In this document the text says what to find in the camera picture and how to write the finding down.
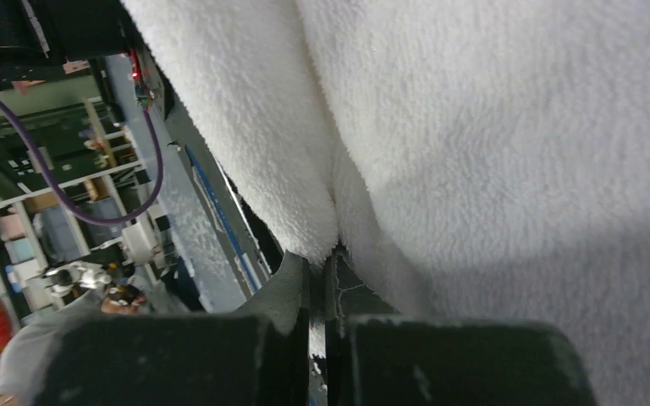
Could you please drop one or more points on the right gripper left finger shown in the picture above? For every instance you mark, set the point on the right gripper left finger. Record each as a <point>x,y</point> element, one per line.
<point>255,355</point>

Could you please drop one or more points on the white towel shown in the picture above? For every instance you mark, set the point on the white towel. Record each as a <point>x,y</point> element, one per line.
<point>485,159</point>

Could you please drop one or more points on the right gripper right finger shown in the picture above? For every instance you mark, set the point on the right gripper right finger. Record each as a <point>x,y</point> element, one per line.
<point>377,356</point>

